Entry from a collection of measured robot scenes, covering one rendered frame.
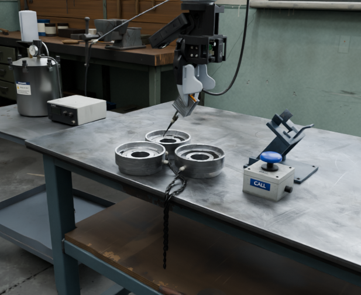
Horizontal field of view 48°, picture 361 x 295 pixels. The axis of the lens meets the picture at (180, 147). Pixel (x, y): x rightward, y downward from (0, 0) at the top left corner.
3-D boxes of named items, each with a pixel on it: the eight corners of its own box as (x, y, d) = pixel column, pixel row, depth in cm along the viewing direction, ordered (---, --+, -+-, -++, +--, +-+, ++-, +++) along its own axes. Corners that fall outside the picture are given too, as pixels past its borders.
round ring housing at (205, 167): (195, 157, 93) (196, 140, 91) (234, 169, 86) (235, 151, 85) (164, 170, 85) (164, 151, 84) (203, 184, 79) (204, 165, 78)
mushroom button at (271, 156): (254, 178, 76) (256, 153, 74) (264, 172, 79) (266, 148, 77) (274, 184, 74) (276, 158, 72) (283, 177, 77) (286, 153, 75)
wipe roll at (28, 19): (17, 41, 280) (14, 10, 273) (33, 40, 289) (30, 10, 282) (27, 42, 273) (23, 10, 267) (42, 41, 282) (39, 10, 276)
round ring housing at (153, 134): (148, 144, 100) (148, 128, 99) (191, 146, 100) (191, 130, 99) (142, 160, 91) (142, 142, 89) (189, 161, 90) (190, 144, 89)
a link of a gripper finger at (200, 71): (210, 107, 89) (210, 65, 85) (188, 103, 92) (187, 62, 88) (218, 103, 91) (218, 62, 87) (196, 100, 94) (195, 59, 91)
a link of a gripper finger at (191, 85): (196, 111, 85) (200, 65, 82) (174, 106, 88) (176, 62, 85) (205, 109, 87) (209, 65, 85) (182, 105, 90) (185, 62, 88)
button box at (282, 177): (241, 191, 76) (243, 167, 75) (259, 179, 82) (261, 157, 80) (282, 204, 72) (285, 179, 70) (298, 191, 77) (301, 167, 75)
